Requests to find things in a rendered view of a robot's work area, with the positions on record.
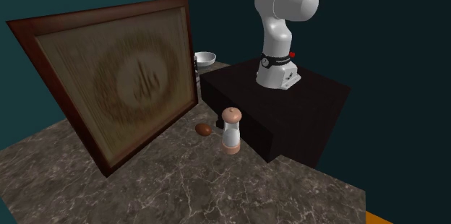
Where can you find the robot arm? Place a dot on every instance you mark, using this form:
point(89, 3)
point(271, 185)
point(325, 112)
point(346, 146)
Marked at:
point(276, 33)

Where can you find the salt grinder with wooden ends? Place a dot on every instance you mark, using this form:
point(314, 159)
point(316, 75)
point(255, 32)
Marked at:
point(231, 135)

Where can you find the brown egg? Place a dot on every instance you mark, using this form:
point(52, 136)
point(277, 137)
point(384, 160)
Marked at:
point(203, 129)

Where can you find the white bowl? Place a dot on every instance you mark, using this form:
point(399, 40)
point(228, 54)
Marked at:
point(205, 58)

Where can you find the black robot stand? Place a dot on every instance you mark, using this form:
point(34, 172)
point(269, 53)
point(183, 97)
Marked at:
point(282, 117)

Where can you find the brown framed picture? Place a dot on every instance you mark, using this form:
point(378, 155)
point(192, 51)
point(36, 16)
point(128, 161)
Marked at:
point(116, 79)

